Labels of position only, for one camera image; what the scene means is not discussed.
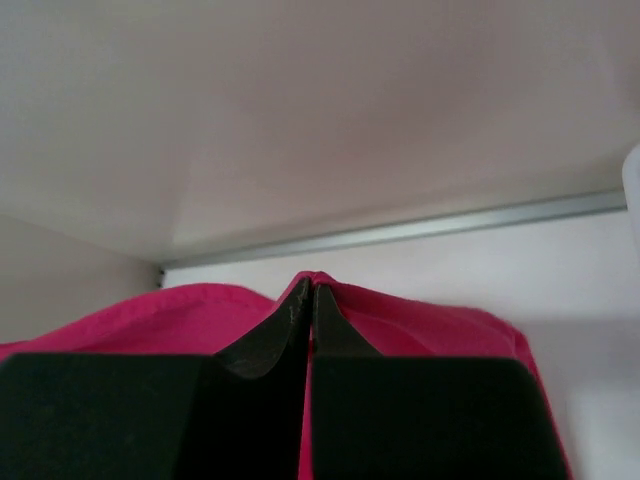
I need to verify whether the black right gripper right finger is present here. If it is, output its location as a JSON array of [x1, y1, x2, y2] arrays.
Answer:
[[310, 286, 571, 479]]

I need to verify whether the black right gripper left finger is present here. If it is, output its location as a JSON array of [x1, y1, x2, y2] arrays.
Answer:
[[1, 277, 312, 479]]

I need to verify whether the magenta t-shirt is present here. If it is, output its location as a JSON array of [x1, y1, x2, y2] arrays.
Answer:
[[1, 272, 572, 479]]

